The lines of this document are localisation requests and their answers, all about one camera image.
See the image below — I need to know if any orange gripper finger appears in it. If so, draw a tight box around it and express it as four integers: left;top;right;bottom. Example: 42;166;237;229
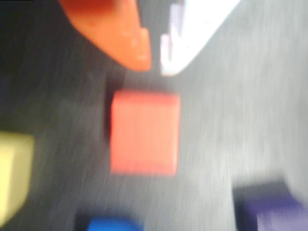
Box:
57;0;152;72

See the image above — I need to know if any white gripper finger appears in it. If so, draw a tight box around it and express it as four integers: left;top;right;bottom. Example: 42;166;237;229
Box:
160;0;241;77

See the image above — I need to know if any red cube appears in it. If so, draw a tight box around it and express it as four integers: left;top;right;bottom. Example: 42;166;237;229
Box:
110;90;181;177

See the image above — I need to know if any yellow cube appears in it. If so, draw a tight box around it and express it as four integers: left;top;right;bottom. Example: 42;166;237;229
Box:
0;132;36;223

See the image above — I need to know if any blue cube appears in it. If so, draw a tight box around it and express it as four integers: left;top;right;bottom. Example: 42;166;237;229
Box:
85;216;145;231

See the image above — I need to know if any purple cube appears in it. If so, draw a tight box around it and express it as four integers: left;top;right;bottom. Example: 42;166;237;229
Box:
232;181;308;231

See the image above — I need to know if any black fabric mat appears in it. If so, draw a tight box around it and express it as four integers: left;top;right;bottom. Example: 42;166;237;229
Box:
0;0;308;231

